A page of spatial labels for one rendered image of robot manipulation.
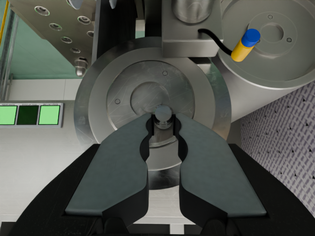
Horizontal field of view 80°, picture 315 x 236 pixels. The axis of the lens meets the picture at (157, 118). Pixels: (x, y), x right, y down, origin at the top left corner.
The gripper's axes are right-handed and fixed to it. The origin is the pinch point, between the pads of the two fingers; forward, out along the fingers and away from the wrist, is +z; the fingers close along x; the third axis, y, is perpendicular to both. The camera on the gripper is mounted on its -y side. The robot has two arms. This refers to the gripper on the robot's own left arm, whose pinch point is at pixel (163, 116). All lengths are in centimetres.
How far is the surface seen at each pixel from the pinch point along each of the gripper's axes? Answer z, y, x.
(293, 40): 8.5, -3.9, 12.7
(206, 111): 3.4, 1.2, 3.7
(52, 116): 33.0, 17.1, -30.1
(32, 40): 217, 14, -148
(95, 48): 9.1, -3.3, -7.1
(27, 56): 244, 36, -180
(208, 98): 4.1, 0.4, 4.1
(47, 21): 30.4, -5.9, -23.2
